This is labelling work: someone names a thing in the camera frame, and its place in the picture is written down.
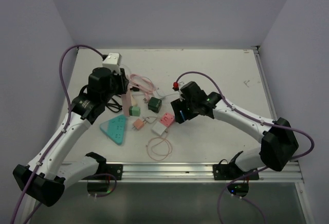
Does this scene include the dark green cube plug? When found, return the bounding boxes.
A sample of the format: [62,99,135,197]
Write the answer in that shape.
[144,97,162,113]

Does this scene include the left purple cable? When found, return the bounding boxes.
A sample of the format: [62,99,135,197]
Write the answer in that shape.
[9,44,108,224]

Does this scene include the aluminium front rail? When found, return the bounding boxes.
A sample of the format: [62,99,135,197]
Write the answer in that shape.
[64,161,301,183]

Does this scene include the pink plug adapter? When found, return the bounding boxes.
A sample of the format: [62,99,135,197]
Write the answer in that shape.
[160,113,175,128]

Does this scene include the pink plug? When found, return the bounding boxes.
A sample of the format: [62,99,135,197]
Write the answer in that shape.
[132,119,145,130]

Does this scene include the white usb charger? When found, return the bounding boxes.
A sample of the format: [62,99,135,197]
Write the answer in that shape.
[151,122,167,137]

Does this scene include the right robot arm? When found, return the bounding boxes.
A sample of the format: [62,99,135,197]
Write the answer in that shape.
[171,81,299,179]

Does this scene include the teal triangular socket adapter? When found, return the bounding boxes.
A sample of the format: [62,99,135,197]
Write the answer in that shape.
[99,115,127,145]

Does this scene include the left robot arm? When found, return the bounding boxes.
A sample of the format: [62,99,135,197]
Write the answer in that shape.
[13,67,129,207]

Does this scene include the white plug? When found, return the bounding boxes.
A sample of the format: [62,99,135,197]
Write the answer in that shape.
[143,116,158,124]

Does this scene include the mint green plug adapter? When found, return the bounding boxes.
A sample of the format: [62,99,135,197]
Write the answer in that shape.
[129,106,141,117]

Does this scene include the light blue thin cable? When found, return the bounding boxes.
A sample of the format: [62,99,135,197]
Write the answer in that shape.
[156,91,180,100]

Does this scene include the beige power strip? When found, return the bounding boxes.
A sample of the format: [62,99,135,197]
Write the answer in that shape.
[131,95,138,106]

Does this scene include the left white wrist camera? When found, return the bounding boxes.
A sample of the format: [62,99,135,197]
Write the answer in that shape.
[102,52,121,74]

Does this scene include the pink thick power cord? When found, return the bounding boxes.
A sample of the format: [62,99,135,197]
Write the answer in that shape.
[130,73,161,101]

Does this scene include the black power cord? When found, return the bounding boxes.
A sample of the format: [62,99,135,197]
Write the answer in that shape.
[105,97,124,113]

